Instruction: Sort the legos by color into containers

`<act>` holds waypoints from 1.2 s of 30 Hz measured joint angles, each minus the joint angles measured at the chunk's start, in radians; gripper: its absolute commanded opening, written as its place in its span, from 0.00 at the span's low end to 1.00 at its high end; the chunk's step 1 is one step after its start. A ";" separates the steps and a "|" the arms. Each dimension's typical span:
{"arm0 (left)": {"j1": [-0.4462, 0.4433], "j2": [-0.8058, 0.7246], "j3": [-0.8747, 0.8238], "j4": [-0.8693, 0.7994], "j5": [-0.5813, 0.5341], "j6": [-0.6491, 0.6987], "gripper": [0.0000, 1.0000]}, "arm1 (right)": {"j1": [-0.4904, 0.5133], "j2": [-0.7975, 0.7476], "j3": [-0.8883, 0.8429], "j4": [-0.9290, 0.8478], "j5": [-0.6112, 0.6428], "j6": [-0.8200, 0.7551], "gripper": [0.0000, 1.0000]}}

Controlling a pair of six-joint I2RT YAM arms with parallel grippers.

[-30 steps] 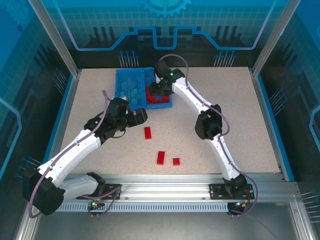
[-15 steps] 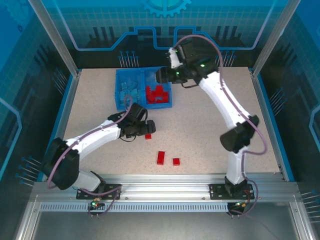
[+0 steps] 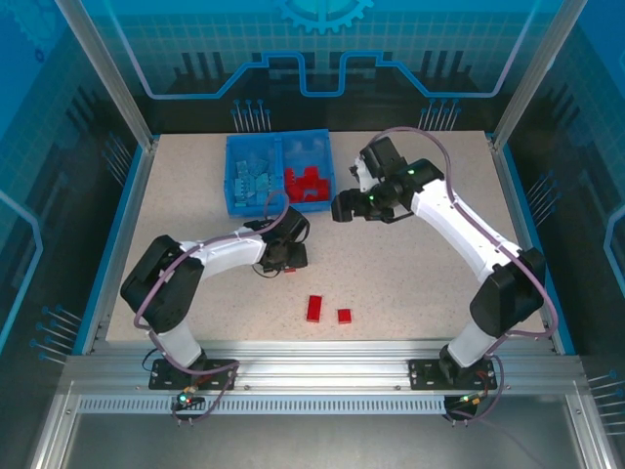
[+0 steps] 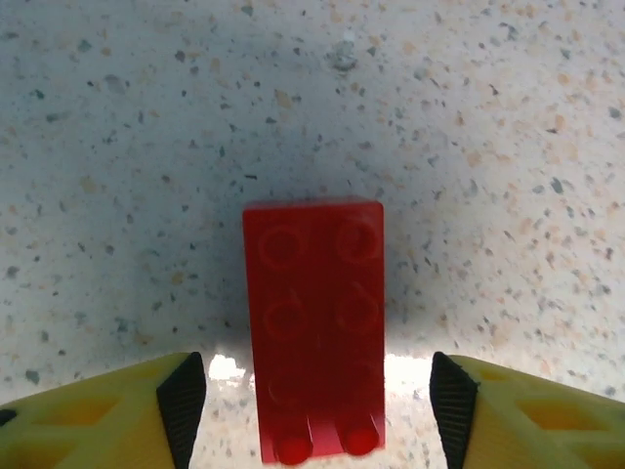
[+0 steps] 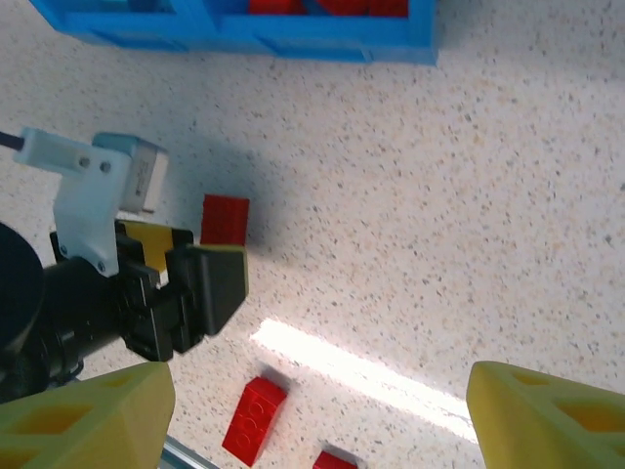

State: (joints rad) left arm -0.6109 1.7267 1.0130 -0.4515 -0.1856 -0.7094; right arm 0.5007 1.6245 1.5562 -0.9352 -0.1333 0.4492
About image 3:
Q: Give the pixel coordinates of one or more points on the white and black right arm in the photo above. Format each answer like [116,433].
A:
[454,225]

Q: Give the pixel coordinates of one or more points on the small LED circuit board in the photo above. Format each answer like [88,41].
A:
[188,399]
[471,399]

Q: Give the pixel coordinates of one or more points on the long red lego brick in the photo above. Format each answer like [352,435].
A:
[315,309]

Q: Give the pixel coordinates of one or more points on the aluminium front rail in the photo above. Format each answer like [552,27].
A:
[322,366]

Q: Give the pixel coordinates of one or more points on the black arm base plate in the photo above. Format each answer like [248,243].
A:
[422,373]
[158,380]

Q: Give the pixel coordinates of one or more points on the aluminium side rail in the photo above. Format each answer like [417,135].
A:
[515,220]
[137,205]

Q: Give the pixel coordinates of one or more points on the blue table edge strip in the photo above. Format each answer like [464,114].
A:
[115,239]
[520,195]

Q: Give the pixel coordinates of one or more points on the small blue lego brick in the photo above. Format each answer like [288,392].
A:
[245,197]

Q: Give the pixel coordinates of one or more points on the blue two-compartment plastic bin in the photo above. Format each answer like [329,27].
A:
[303,146]

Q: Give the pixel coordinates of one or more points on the small red lego brick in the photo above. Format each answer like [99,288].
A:
[345,316]

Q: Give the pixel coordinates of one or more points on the aluminium frame post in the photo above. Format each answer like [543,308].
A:
[108,73]
[537,73]

